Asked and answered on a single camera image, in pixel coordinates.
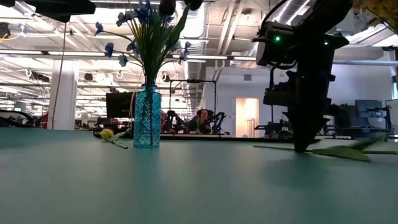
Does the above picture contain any yellow hanging cord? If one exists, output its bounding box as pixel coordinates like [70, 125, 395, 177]
[51, 23, 68, 130]

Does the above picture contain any white building column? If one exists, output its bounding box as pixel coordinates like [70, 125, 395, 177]
[47, 59, 79, 131]

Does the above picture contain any black artificial tulip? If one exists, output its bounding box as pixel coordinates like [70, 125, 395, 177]
[183, 0, 205, 11]
[159, 0, 177, 16]

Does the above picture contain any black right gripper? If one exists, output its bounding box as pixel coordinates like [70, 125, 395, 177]
[262, 61, 336, 153]

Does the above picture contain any dark desk monitor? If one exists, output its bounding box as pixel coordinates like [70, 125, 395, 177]
[354, 99, 384, 119]

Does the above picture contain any teal table mat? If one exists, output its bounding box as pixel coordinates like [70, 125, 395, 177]
[0, 128, 398, 224]

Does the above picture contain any black monitor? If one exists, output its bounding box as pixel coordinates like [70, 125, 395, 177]
[105, 91, 137, 119]

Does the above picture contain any black office desk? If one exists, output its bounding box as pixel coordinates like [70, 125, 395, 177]
[323, 124, 393, 140]

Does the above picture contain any black gantry frame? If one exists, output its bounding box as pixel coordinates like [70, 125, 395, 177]
[169, 78, 218, 135]

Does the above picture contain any yellow artificial tulip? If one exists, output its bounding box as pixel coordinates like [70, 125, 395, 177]
[100, 128, 129, 150]
[252, 139, 398, 163]

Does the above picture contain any person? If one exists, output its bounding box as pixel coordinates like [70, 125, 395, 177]
[187, 108, 214, 135]

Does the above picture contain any teal patterned glass vase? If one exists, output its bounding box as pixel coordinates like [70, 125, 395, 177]
[132, 83, 162, 149]

